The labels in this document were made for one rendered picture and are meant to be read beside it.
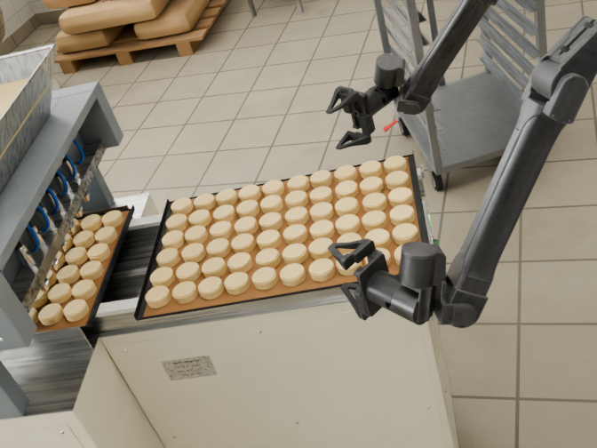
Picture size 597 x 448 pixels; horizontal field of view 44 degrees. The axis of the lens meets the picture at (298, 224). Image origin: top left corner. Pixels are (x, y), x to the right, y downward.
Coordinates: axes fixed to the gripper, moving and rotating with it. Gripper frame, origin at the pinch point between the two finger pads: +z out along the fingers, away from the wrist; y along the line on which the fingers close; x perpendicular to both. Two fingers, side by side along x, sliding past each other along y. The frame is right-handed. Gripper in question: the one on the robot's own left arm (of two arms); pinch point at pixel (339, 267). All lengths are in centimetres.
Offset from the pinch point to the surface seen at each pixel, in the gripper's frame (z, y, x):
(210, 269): 30.0, 6.3, -10.4
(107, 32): 383, 77, 140
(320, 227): 18.8, 6.6, 11.3
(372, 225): 9.5, 7.0, 17.4
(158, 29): 348, 80, 159
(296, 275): 12.5, 6.5, -1.8
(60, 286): 57, 6, -33
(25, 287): 45, -7, -40
